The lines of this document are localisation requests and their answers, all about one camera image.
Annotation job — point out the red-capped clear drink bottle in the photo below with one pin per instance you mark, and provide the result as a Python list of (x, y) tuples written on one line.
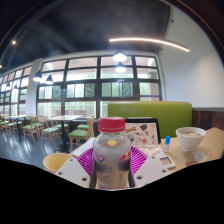
[(111, 156)]

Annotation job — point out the green upholstered bench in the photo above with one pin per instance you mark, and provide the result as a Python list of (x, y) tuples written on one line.
[(166, 115)]

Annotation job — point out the yellow cup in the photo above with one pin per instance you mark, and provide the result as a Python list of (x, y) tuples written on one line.
[(55, 161)]

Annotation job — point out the group of hanging pendant lamps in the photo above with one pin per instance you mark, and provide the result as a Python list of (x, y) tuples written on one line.
[(120, 56)]

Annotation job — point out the square wooden dining table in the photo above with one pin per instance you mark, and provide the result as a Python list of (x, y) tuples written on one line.
[(65, 117), (18, 116)]

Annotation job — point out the group of green-seated wooden chairs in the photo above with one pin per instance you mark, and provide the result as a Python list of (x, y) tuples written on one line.
[(50, 130)]

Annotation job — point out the white paper napkin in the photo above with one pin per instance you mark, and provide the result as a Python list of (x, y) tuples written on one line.
[(199, 156)]

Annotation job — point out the small blue-capped white bottle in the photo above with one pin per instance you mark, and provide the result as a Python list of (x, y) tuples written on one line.
[(166, 144)]

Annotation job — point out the curved linear ceiling light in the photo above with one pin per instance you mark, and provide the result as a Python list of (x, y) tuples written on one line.
[(150, 40)]

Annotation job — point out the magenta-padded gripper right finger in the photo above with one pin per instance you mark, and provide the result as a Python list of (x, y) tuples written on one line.
[(150, 168)]

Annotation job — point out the white bowl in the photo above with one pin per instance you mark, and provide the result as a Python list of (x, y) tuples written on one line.
[(190, 138)]

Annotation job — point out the sticker-covered black laptop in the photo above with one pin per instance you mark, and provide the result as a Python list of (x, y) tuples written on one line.
[(143, 131)]

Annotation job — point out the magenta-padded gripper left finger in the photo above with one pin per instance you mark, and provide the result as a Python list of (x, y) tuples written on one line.
[(71, 170)]

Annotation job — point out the small flat notebook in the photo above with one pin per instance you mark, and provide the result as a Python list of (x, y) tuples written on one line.
[(151, 150)]

